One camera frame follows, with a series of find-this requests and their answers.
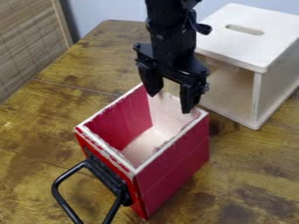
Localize black cable loop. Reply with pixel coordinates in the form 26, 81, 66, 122
187, 10, 214, 36

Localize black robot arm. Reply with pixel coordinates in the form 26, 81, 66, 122
134, 0, 212, 114

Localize black metal drawer handle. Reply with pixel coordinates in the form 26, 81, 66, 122
51, 156, 134, 224

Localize light wooden cabinet frame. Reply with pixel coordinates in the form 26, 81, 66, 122
196, 3, 299, 130

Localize red wooden drawer box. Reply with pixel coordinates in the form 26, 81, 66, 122
75, 85, 210, 219

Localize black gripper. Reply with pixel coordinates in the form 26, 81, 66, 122
134, 30, 210, 114

